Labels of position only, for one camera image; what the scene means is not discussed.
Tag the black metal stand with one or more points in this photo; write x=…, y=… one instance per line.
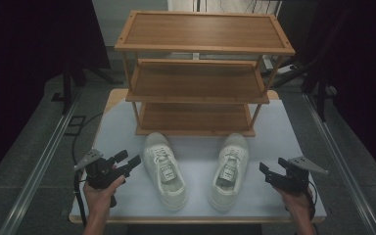
x=68, y=84
x=319, y=91

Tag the white lace-up sneaker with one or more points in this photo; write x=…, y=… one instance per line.
x=230, y=173
x=164, y=169

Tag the white table mat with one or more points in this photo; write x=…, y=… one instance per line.
x=196, y=186

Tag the black floor socket frame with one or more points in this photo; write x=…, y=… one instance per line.
x=75, y=125

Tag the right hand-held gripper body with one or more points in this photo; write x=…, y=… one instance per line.
x=293, y=179

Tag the metal floor rail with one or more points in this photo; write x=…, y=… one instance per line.
x=342, y=166
x=36, y=176

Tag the dark curtain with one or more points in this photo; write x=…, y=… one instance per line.
x=29, y=65
x=362, y=81

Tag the wooden three-tier shoe rack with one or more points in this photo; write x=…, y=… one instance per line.
x=196, y=29

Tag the person's left hand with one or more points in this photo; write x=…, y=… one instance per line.
x=98, y=200

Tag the white power strip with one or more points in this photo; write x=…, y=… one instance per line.
x=279, y=67

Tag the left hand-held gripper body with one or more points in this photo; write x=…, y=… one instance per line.
x=99, y=173

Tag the person's right hand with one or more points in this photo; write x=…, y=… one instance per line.
x=298, y=204

